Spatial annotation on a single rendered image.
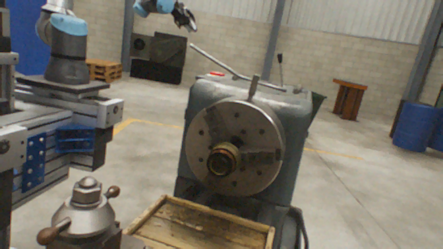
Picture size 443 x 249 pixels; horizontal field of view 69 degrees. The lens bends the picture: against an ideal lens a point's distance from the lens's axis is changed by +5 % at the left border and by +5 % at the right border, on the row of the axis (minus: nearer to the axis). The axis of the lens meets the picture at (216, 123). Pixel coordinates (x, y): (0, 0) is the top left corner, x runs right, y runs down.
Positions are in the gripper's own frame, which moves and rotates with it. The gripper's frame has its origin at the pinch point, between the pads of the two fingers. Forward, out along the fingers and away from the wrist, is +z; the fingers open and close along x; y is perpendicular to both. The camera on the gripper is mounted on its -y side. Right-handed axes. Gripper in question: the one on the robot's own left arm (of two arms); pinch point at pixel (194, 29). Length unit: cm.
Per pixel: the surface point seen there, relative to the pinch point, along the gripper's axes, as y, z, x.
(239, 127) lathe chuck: 88, -17, 22
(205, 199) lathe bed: 99, -1, -2
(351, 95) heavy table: -403, 672, 76
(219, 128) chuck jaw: 90, -23, 19
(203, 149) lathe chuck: 90, -16, 8
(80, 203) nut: 125, -63, 17
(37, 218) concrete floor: 46, 35, -164
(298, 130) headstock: 85, 3, 36
